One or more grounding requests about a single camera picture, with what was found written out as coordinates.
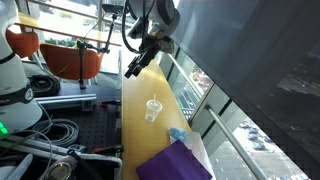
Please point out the black camera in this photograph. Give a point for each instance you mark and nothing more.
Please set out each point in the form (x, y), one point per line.
(112, 8)

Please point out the metal handrail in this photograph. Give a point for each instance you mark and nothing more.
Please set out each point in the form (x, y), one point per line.
(233, 143)
(181, 75)

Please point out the blue printed magazine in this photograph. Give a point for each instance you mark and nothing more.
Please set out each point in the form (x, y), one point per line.
(195, 141)

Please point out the dark roller blind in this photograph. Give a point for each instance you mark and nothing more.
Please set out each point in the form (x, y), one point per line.
(233, 30)
(286, 110)

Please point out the thin clear straw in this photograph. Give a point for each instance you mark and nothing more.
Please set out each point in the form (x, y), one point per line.
(154, 99)

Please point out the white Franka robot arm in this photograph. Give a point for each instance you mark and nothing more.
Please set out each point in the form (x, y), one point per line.
(13, 76)

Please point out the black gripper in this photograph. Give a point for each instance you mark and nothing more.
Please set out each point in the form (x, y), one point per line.
(150, 50)

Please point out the black perforated breadboard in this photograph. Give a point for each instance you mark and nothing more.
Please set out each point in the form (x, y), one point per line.
(96, 126)

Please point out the aluminium extrusion bar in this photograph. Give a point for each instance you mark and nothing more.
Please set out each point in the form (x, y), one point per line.
(63, 100)

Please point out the black camera stand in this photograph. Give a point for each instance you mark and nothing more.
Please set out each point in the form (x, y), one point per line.
(81, 63)

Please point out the purple folder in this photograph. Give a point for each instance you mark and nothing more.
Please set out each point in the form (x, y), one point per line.
(173, 163)

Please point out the orange chair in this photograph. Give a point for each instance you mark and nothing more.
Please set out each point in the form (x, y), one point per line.
(70, 61)
(23, 43)

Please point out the clear plastic cup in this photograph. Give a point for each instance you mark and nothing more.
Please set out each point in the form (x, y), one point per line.
(153, 111)

